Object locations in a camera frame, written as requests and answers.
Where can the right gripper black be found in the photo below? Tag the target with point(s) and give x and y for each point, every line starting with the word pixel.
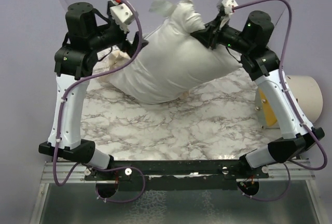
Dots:
pixel 203 36

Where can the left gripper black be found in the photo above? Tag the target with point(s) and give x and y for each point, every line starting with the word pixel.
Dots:
pixel 130 48

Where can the grey pillowcase with cream trim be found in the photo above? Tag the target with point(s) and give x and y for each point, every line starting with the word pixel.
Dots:
pixel 156 75

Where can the white pillow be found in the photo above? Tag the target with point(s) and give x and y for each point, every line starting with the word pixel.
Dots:
pixel 205 64

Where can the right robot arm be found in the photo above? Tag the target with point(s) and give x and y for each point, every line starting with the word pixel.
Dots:
pixel 262 65

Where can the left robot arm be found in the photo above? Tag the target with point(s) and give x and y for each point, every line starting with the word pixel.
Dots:
pixel 74 70

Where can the white cylindrical bin orange base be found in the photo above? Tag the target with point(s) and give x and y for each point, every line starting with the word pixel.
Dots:
pixel 307 94

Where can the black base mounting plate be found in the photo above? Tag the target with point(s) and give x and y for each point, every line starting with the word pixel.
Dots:
pixel 169 175

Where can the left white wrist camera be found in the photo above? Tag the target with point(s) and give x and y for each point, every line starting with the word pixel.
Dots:
pixel 121 14

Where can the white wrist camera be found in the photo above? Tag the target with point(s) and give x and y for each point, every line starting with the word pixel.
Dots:
pixel 225 8
pixel 121 14

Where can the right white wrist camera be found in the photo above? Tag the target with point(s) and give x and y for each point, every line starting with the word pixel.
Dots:
pixel 225 8

